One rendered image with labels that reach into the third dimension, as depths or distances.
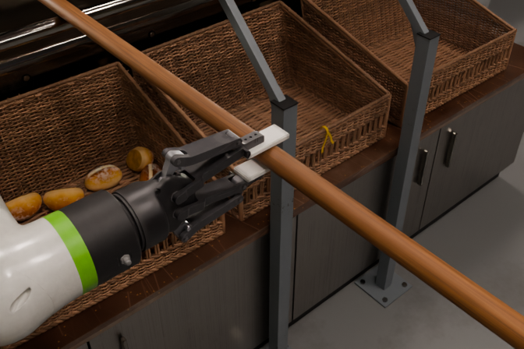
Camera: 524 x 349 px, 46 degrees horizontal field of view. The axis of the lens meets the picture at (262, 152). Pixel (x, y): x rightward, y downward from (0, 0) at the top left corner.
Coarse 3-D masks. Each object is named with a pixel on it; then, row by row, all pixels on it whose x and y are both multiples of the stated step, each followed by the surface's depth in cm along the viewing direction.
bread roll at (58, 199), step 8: (48, 192) 154; (56, 192) 153; (64, 192) 153; (72, 192) 154; (80, 192) 155; (48, 200) 154; (56, 200) 153; (64, 200) 153; (72, 200) 154; (56, 208) 154
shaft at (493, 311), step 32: (64, 0) 111; (96, 32) 102; (128, 64) 97; (192, 96) 88; (224, 128) 83; (288, 160) 76; (320, 192) 73; (352, 224) 70; (384, 224) 68; (416, 256) 65; (448, 288) 62; (480, 288) 61; (480, 320) 60; (512, 320) 59
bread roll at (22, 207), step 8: (32, 192) 154; (16, 200) 151; (24, 200) 151; (32, 200) 153; (40, 200) 155; (8, 208) 150; (16, 208) 151; (24, 208) 151; (32, 208) 153; (40, 208) 155; (16, 216) 151; (24, 216) 152; (32, 216) 154
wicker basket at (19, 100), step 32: (32, 96) 153; (64, 96) 158; (128, 96) 166; (0, 128) 151; (32, 128) 155; (64, 128) 160; (96, 128) 165; (128, 128) 171; (160, 128) 158; (0, 160) 152; (32, 160) 157; (64, 160) 162; (96, 160) 168; (160, 160) 167; (0, 192) 154; (224, 224) 150; (160, 256) 141; (96, 288) 133; (64, 320) 132
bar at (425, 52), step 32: (128, 0) 119; (160, 0) 124; (224, 0) 131; (32, 32) 109; (416, 32) 157; (256, 64) 132; (416, 64) 160; (288, 96) 132; (416, 96) 164; (288, 128) 133; (416, 128) 171; (288, 192) 144; (288, 224) 151; (288, 256) 158; (384, 256) 203; (288, 288) 166; (384, 288) 211; (288, 320) 175
